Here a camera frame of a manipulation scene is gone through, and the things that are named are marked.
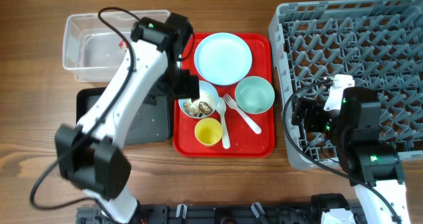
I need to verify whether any light blue bowl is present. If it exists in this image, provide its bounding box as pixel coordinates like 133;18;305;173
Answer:
178;81;219;119

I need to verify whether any yellow plastic cup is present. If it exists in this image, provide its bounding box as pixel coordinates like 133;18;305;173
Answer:
194;118;223;147

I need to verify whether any red snack wrapper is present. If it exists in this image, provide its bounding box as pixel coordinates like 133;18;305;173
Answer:
119;40;128;52

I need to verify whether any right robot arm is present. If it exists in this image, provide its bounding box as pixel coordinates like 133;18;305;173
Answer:
282;82;410;223

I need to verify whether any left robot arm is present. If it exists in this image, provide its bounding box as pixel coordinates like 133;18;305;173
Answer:
55;13;200;223

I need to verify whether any grey dishwasher rack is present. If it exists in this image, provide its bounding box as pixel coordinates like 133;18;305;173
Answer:
268;0;422;161

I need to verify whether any food scraps and rice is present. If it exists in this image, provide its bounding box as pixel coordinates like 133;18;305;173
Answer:
183;90;215;118

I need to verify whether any white plastic spoon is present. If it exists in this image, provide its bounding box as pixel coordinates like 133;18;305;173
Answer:
216;97;231;149

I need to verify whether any black plastic tray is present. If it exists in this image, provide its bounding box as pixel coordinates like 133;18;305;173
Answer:
76;87;174;145

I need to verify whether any light blue plate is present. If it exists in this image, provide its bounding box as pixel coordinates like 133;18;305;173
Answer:
194;32;252;86

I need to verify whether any pink plastic fork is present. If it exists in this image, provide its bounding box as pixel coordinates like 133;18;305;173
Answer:
223;94;262;134

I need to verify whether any red serving tray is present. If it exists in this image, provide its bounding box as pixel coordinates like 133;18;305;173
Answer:
173;33;275;158

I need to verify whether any green bowl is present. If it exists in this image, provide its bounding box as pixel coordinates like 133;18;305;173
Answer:
235;76;275;114

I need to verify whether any clear plastic bin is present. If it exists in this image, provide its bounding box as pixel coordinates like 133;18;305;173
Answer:
62;10;170;83

